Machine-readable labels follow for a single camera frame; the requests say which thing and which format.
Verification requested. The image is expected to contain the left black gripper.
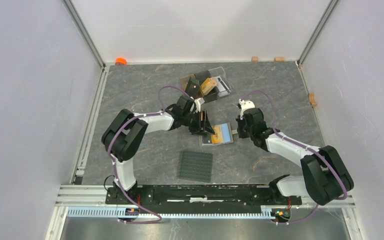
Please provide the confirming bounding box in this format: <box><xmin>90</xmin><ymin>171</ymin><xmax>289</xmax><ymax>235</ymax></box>
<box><xmin>182</xmin><ymin>109</ymin><xmax>215</xmax><ymax>137</ymax></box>

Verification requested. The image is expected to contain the grey blue card holder wallet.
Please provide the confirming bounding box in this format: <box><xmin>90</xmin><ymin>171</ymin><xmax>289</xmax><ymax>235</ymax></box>
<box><xmin>198</xmin><ymin>122</ymin><xmax>238</xmax><ymax>147</ymax></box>

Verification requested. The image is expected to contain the clear card stand tray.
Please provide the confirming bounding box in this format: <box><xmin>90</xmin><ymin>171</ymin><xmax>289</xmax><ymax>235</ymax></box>
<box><xmin>209</xmin><ymin>66</ymin><xmax>233</xmax><ymax>99</ymax></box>

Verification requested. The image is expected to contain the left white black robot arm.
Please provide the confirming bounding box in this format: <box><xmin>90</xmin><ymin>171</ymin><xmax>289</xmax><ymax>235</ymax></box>
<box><xmin>101</xmin><ymin>95</ymin><xmax>215</xmax><ymax>204</ymax></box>

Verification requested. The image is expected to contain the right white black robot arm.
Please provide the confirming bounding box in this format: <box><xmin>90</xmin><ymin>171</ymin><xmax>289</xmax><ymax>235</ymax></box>
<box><xmin>235</xmin><ymin>107</ymin><xmax>355</xmax><ymax>206</ymax></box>

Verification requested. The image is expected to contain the white striped card stack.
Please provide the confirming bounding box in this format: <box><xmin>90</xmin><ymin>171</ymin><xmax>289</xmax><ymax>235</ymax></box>
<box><xmin>214</xmin><ymin>76</ymin><xmax>230</xmax><ymax>96</ymax></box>

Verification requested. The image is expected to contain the gold card stack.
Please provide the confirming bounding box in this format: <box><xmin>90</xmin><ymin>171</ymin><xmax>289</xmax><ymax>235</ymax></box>
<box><xmin>200</xmin><ymin>77</ymin><xmax>217</xmax><ymax>96</ymax></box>

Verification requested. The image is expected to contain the dark grey studded baseplate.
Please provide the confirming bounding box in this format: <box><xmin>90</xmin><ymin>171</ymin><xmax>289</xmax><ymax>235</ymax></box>
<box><xmin>177</xmin><ymin>150</ymin><xmax>213</xmax><ymax>183</ymax></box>

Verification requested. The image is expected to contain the curved wooden piece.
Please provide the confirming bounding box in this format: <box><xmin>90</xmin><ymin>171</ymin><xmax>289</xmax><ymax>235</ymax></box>
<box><xmin>308</xmin><ymin>92</ymin><xmax>318</xmax><ymax>108</ymax></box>

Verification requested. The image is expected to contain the left small wooden block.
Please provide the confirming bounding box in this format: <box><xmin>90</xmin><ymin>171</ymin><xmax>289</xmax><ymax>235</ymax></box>
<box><xmin>251</xmin><ymin>56</ymin><xmax>259</xmax><ymax>62</ymax></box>

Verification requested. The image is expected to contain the small wooden block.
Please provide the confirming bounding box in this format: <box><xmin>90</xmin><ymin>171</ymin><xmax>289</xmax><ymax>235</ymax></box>
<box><xmin>251</xmin><ymin>56</ymin><xmax>259</xmax><ymax>62</ymax></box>
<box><xmin>274</xmin><ymin>56</ymin><xmax>285</xmax><ymax>62</ymax></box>

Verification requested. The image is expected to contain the right small wooden block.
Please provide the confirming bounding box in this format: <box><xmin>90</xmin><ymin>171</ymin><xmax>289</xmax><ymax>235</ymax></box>
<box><xmin>274</xmin><ymin>56</ymin><xmax>285</xmax><ymax>62</ymax></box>

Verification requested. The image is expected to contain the orange round cap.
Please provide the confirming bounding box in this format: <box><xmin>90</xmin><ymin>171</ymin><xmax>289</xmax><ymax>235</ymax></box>
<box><xmin>114</xmin><ymin>57</ymin><xmax>127</xmax><ymax>66</ymax></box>

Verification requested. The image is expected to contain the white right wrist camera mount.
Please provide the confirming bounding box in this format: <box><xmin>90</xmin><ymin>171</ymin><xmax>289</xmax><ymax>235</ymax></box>
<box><xmin>238</xmin><ymin>99</ymin><xmax>255</xmax><ymax>120</ymax></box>

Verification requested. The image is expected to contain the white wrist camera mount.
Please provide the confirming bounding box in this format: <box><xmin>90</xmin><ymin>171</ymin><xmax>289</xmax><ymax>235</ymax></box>
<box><xmin>238</xmin><ymin>99</ymin><xmax>255</xmax><ymax>120</ymax></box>
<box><xmin>193</xmin><ymin>97</ymin><xmax>205</xmax><ymax>113</ymax></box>

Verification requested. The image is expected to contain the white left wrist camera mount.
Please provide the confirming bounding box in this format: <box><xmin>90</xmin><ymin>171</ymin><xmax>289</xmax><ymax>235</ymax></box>
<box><xmin>193</xmin><ymin>97</ymin><xmax>205</xmax><ymax>113</ymax></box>

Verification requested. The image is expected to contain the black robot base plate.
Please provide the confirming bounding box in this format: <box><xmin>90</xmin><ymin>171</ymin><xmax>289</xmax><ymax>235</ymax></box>
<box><xmin>105</xmin><ymin>184</ymin><xmax>303</xmax><ymax>215</ymax></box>

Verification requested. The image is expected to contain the slotted cable duct strip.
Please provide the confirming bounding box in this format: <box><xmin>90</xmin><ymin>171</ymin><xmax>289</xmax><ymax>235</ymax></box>
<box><xmin>67</xmin><ymin>206</ymin><xmax>275</xmax><ymax>220</ymax></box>

